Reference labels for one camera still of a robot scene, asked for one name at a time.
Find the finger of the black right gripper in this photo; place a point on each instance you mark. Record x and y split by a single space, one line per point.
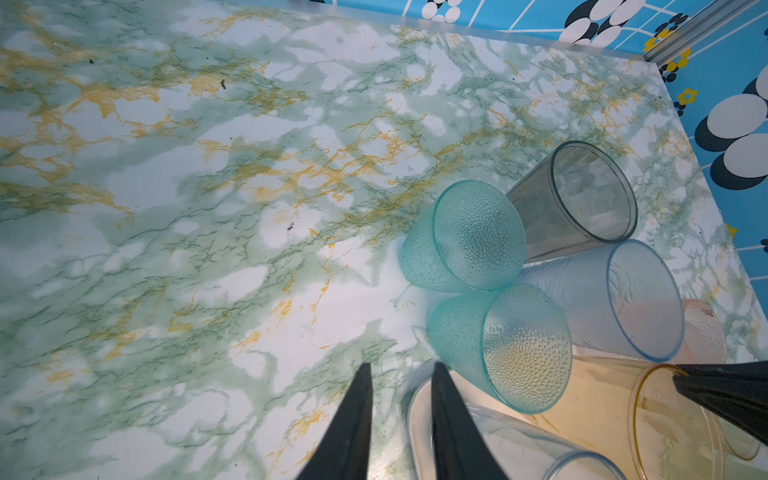
736 392

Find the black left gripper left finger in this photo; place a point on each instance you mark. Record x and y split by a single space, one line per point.
343 452

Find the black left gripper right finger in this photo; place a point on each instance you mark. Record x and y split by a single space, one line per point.
459 450

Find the short pink dimpled cup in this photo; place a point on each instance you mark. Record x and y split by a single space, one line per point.
704 340

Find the blue clear tall glass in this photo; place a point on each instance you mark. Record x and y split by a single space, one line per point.
522 450

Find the yellow tall glass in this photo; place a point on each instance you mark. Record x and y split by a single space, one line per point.
630 412

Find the teal dimpled tall cup front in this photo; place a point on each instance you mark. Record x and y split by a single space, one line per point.
514 345

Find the teal dimpled tall cup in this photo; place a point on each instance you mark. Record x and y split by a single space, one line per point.
514 345
470 239

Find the blue tall dimpled cup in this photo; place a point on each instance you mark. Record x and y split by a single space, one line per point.
619 299

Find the teal dimpled tall cup rear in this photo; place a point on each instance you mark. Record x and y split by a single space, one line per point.
470 239

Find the grey tall glass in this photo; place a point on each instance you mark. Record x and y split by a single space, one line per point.
576 199

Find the aluminium corner post right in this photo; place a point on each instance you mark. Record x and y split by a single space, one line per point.
713 17

